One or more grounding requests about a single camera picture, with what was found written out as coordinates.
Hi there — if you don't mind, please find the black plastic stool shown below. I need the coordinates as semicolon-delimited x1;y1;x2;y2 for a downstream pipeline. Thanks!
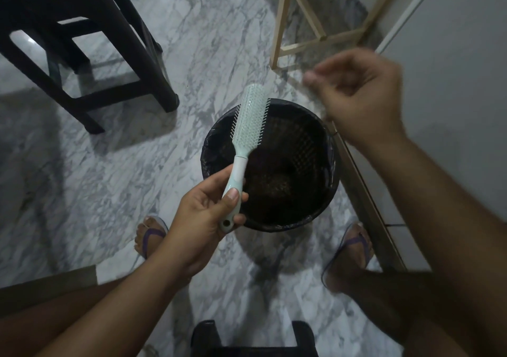
190;320;320;357

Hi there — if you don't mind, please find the person's right hand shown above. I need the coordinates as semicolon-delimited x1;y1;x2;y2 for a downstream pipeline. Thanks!
303;48;407;154

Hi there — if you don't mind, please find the person's right forearm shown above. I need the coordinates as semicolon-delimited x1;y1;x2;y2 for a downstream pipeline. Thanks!
366;135;507;357

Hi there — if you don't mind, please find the tall black stool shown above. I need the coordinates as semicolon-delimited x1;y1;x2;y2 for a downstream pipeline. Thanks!
0;0;180;135

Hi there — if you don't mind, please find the light wooden table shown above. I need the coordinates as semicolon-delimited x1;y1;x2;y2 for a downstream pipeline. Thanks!
270;0;409;70

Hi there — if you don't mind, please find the white cabinet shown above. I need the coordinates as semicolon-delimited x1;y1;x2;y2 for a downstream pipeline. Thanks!
331;0;507;273

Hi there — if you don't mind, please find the person's left hand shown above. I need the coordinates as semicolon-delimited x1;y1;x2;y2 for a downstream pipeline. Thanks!
156;165;249;286

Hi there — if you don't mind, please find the mint green hairbrush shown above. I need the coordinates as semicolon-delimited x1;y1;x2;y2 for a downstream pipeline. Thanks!
219;83;271;234

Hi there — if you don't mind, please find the purple flip-flop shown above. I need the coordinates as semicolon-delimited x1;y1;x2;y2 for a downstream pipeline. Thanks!
321;222;375;286
134;215;170;260

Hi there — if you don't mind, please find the black waste bin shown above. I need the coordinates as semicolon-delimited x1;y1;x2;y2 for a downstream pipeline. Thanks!
200;98;341;233

